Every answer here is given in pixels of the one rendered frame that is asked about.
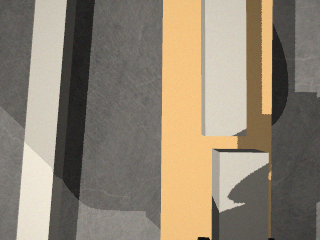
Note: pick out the light grey square stick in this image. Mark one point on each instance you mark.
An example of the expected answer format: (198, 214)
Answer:
(240, 194)

